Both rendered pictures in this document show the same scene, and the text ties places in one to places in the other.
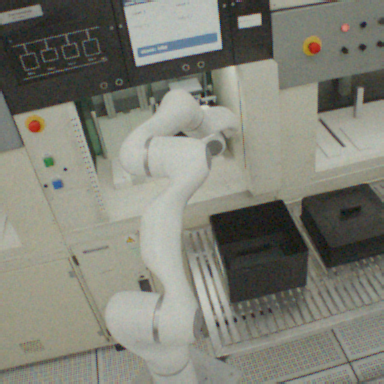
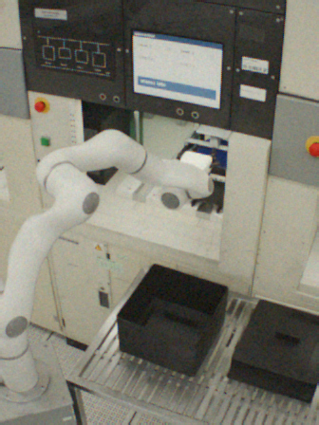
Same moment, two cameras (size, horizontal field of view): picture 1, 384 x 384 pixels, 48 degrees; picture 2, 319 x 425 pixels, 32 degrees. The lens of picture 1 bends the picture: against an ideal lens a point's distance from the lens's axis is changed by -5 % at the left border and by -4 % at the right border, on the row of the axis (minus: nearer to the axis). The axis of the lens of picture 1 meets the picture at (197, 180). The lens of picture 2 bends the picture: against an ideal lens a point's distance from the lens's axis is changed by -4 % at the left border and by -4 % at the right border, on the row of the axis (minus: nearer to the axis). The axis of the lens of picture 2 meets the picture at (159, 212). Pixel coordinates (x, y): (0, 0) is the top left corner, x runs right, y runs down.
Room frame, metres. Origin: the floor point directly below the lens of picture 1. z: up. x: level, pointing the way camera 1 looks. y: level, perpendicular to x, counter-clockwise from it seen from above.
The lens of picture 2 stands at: (-0.02, -0.76, 2.27)
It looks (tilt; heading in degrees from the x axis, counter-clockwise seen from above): 38 degrees down; 30
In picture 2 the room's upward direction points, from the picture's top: straight up
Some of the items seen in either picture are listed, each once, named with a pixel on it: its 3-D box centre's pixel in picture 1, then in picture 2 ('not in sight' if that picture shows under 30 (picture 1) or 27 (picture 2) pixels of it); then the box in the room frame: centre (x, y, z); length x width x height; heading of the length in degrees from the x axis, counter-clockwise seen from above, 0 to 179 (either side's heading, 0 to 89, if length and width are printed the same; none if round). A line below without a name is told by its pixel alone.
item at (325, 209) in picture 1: (349, 219); (285, 345); (1.17, -0.54, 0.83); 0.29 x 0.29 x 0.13; 5
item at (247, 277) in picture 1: (257, 249); (173, 319); (1.08, -0.17, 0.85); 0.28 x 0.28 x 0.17; 5
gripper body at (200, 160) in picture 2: not in sight; (194, 166); (1.44, -0.04, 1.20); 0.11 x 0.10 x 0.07; 8
